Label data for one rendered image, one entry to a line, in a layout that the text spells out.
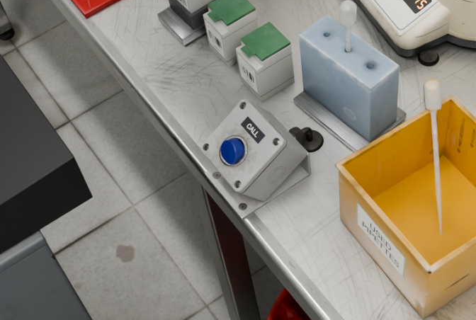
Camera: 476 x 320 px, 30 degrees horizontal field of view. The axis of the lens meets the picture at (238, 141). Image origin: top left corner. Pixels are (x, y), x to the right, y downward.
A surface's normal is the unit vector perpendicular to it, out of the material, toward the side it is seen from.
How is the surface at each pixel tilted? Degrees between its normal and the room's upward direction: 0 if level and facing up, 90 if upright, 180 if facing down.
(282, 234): 0
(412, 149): 90
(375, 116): 90
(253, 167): 30
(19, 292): 90
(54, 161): 3
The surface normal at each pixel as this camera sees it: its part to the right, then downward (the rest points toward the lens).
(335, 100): -0.75, 0.58
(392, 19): -0.48, -0.35
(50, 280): 0.56, 0.64
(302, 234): -0.11, -0.58
